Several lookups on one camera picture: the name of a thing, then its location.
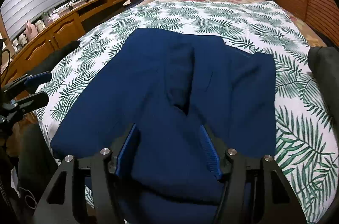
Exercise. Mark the black garment right side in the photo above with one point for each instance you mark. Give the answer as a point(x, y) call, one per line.
point(323, 62)

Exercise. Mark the green leaf print bedsheet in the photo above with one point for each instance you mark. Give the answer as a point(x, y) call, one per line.
point(306, 148)

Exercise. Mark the navy blue suit jacket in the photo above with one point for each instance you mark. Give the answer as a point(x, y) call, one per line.
point(169, 84)

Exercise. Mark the pink jug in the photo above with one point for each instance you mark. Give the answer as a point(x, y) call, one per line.
point(30, 30)

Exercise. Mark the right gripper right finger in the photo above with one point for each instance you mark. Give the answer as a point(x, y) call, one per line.
point(255, 190)

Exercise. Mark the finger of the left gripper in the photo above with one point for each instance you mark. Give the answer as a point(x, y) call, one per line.
point(28, 83)
point(25, 105)

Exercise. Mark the wooden desk cabinet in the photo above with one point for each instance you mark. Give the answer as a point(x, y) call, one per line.
point(61, 32)

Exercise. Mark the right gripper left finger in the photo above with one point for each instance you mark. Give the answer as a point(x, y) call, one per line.
point(86, 190)

